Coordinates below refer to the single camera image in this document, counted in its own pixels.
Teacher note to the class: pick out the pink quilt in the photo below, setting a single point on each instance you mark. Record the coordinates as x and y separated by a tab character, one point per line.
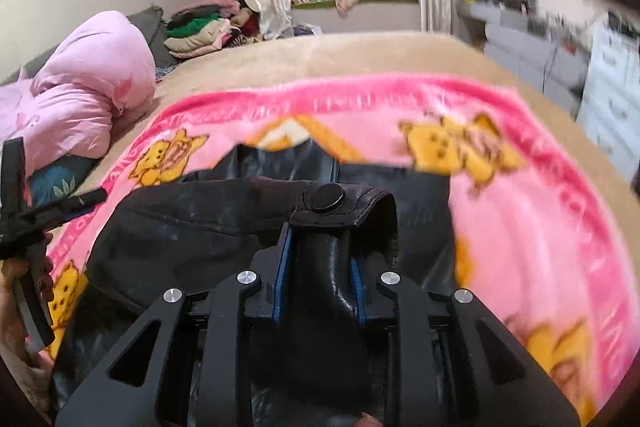
102	72

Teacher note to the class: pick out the right hand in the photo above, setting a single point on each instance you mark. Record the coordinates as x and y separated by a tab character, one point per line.
367	420

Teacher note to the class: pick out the black leather jacket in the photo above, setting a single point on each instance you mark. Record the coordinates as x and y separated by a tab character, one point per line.
194	232

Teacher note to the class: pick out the white desk with clutter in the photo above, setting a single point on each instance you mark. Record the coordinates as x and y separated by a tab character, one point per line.
553	66

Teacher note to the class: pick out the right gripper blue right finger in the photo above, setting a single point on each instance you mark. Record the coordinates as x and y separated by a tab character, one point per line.
358	290

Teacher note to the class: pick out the blue floral pillow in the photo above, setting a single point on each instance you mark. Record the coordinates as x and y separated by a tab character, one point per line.
59	179

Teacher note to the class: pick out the beige bed sheet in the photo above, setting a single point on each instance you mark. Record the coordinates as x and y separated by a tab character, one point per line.
269	63

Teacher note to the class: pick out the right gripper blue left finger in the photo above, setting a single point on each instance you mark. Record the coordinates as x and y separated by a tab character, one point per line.
278	285

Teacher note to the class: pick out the left hand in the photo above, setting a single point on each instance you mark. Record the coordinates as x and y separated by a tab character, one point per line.
26	371

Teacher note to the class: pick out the pile of folded clothes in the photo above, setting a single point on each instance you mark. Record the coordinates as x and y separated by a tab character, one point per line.
209	26

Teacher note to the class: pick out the pink cartoon blanket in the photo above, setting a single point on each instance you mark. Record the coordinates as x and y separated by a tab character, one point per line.
533	237

